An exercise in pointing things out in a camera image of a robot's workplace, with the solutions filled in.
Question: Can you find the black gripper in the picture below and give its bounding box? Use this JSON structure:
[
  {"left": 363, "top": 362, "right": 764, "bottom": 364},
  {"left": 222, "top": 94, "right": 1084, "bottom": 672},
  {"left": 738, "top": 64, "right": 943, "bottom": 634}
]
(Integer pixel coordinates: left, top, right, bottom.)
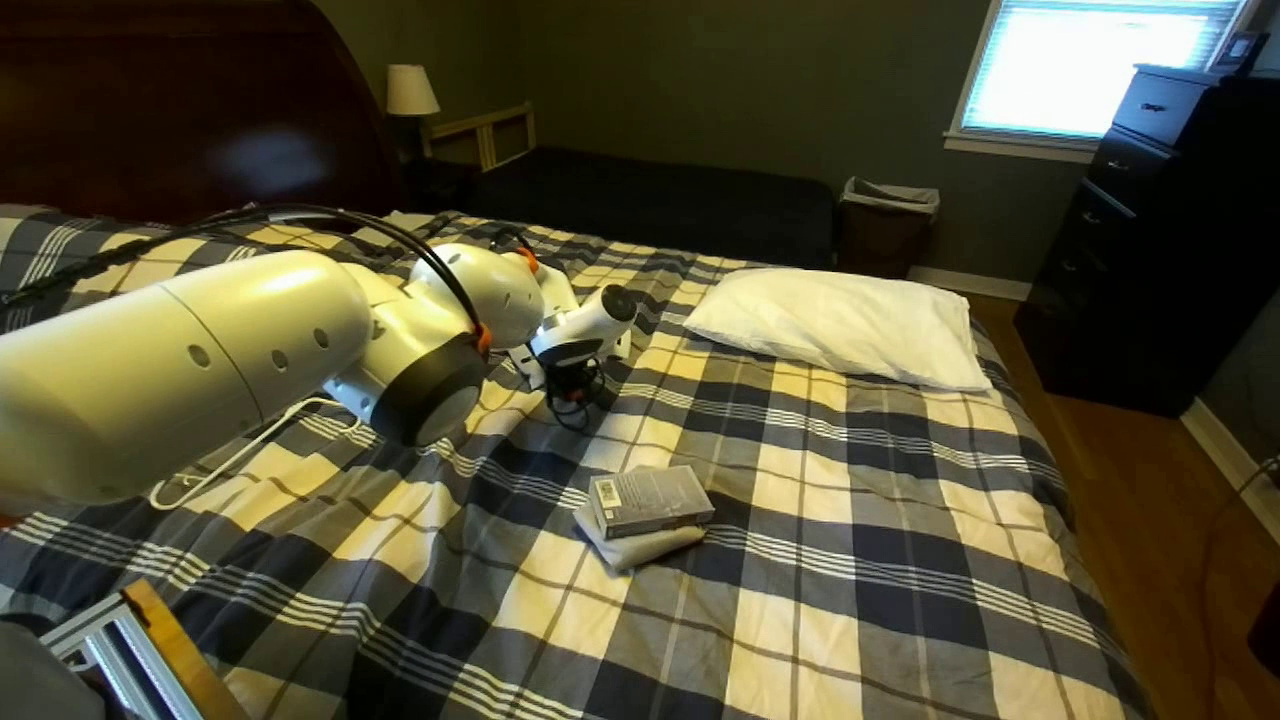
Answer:
[{"left": 537, "top": 337, "right": 631, "bottom": 431}]

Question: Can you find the small grey folded cloth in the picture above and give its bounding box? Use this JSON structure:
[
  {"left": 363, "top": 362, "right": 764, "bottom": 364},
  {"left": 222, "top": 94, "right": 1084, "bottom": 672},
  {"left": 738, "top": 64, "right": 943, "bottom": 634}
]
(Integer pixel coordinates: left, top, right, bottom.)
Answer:
[{"left": 572, "top": 460, "right": 721, "bottom": 576}]

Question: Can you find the black couch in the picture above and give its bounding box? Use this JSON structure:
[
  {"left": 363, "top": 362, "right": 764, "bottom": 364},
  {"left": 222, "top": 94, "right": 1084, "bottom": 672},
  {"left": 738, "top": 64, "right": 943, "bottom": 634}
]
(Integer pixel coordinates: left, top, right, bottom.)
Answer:
[{"left": 476, "top": 139, "right": 841, "bottom": 272}]

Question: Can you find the white pillow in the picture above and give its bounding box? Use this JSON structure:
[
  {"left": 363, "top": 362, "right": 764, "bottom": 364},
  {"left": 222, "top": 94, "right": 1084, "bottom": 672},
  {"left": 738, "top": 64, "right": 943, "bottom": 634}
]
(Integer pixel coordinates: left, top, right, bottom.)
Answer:
[{"left": 679, "top": 264, "right": 998, "bottom": 396}]

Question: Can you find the plaid yellow grey bedspread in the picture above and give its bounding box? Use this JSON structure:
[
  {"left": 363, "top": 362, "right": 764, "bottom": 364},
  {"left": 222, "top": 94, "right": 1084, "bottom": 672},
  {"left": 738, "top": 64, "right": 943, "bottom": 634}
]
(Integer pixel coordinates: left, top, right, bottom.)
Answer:
[{"left": 0, "top": 200, "right": 1156, "bottom": 720}]

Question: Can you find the table lamp white shade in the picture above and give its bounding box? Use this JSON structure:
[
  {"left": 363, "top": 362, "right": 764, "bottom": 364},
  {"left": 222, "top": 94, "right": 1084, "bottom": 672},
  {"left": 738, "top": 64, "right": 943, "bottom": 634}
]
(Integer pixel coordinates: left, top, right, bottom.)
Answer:
[{"left": 379, "top": 59, "right": 446, "bottom": 164}]

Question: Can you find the brown laundry hamper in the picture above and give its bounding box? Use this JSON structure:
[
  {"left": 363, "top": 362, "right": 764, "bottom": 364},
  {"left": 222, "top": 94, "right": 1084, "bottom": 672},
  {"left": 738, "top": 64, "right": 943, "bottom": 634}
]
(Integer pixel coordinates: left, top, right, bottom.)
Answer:
[{"left": 832, "top": 173, "right": 943, "bottom": 278}]

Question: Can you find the wooden bar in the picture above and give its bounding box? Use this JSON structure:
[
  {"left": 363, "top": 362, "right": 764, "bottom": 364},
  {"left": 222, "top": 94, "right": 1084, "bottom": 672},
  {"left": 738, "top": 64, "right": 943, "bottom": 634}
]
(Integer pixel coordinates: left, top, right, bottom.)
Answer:
[{"left": 117, "top": 572, "right": 251, "bottom": 720}]

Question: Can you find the dark wooden headboard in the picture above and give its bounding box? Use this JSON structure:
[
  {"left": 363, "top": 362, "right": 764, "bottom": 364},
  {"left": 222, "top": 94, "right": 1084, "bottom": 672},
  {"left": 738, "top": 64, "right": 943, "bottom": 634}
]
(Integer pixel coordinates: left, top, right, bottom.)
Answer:
[{"left": 0, "top": 0, "right": 397, "bottom": 225}]

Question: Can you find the bright window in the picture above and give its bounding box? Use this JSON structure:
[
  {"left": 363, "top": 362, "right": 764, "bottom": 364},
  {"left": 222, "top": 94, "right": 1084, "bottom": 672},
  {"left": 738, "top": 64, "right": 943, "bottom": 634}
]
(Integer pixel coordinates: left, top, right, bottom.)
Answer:
[{"left": 941, "top": 0, "right": 1255, "bottom": 168}]

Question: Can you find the black dresser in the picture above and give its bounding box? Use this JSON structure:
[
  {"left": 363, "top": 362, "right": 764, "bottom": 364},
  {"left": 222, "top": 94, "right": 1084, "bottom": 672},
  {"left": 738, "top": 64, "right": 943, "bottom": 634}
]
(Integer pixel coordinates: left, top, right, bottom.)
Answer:
[{"left": 1012, "top": 59, "right": 1280, "bottom": 421}]

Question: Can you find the small object on dresser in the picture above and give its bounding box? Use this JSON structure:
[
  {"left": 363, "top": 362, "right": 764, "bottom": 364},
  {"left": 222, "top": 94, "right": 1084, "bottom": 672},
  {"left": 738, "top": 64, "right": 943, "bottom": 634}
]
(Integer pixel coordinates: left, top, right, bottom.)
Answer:
[{"left": 1206, "top": 31, "right": 1274, "bottom": 85}]

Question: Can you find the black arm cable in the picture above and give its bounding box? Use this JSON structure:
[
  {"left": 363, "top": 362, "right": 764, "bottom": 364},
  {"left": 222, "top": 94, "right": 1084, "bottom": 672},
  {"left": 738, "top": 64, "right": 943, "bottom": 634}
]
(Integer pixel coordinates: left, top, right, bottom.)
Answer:
[{"left": 198, "top": 200, "right": 492, "bottom": 357}]

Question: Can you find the green metal frame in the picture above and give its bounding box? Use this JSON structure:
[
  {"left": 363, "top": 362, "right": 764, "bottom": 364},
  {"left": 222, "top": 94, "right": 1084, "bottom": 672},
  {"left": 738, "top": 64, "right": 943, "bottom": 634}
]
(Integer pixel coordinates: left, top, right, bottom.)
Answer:
[{"left": 38, "top": 594, "right": 205, "bottom": 720}]

